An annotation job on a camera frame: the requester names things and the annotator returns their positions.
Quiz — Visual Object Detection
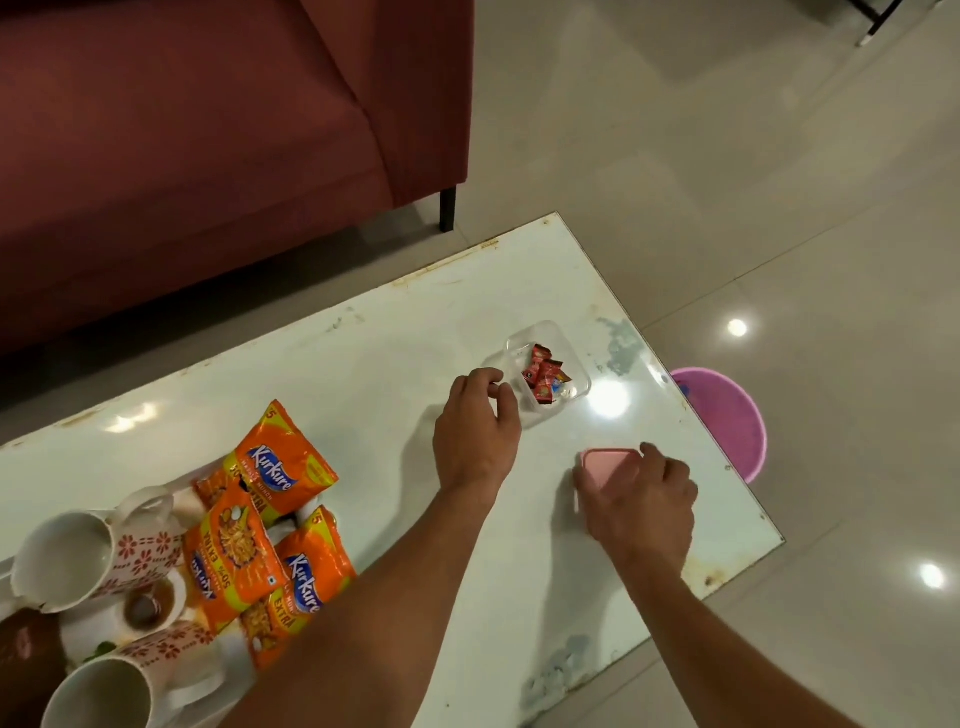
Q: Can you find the person's left hand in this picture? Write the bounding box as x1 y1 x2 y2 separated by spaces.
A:
432 367 523 497

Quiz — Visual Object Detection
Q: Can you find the person's right hand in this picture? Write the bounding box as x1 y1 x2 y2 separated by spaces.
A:
573 442 700 583

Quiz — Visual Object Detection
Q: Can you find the pink plastic lid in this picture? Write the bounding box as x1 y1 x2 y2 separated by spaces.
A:
580 447 645 514

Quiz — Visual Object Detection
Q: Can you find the clear plastic container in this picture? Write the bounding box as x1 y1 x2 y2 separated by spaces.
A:
483 320 593 430

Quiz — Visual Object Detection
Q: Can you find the person's right forearm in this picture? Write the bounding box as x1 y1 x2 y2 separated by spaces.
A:
621 553 865 728

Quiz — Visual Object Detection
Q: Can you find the person's left forearm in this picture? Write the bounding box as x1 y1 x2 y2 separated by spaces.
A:
216 480 505 728

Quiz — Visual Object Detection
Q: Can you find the pile of red candy wrappers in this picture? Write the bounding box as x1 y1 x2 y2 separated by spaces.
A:
522 344 574 406

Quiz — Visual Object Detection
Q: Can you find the pink plastic bucket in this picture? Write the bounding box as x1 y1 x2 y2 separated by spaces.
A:
669 366 768 486

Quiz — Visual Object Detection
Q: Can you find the orange snack packet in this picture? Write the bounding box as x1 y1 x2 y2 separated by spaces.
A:
192 468 243 513
182 483 291 633
271 506 358 618
238 598 303 673
232 399 340 526

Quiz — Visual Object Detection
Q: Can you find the maroon sofa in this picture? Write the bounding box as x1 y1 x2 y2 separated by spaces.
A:
0 0 476 355

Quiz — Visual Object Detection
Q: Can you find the small white tea cup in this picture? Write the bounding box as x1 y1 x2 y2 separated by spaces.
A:
112 570 189 645

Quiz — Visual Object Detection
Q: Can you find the white floral mug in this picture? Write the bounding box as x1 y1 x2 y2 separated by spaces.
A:
10 486 186 615
40 621 226 728

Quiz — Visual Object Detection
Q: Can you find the white serving tray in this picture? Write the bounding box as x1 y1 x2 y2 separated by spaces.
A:
0 480 260 728

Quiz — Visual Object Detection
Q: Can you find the black chair leg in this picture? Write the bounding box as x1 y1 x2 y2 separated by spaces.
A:
849 0 906 48

